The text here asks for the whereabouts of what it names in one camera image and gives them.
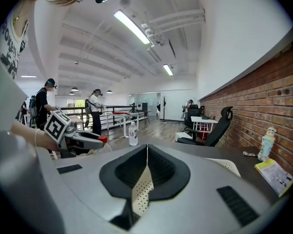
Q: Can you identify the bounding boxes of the yellow-edged booklet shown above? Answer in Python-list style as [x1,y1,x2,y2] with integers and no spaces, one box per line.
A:
[254,158,293,198]

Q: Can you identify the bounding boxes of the white ceiling pipes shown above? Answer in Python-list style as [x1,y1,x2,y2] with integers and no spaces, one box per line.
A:
[141,8,206,46]

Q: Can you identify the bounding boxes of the white frame desk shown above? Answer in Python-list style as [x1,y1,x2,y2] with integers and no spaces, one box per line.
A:
[190,116,218,141]
[106,111,140,138]

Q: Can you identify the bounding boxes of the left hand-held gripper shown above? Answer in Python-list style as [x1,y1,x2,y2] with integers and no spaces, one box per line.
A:
[44,110,105,158]

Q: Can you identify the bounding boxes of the black office chair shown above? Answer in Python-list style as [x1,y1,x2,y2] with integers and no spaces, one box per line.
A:
[177,106,234,147]
[183,103,205,131]

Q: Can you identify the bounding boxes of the person's white printed shirt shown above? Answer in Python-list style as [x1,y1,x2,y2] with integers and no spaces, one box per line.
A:
[0,0,37,131]

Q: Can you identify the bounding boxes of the red-capped bottle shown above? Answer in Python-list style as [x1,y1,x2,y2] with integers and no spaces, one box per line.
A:
[86,135,113,157]

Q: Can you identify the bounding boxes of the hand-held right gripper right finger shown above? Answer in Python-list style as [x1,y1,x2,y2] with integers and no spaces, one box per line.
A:
[134,144,281,234]

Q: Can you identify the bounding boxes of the cartoon figure bottle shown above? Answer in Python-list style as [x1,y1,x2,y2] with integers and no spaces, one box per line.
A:
[257,127,276,162]

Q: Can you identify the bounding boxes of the person's left forearm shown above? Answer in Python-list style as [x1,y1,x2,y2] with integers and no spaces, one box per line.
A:
[11,123,60,152]

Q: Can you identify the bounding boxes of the cream perforated plastic basket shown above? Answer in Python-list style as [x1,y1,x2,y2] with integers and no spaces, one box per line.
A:
[131,157,242,217]

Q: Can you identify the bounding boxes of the black railing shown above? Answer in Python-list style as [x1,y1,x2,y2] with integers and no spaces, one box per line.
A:
[61,105,147,129]

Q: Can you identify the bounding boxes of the clear water bottle white cap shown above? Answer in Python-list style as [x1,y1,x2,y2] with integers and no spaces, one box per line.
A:
[128,121,139,146]

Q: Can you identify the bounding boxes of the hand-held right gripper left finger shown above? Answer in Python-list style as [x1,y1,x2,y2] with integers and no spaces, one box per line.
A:
[36,144,148,234]

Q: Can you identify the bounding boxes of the thin gold necklace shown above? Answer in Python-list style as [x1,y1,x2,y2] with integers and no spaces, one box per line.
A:
[12,0,31,26]

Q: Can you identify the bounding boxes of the black coat stand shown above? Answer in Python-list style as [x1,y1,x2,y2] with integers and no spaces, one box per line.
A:
[161,96,168,121]

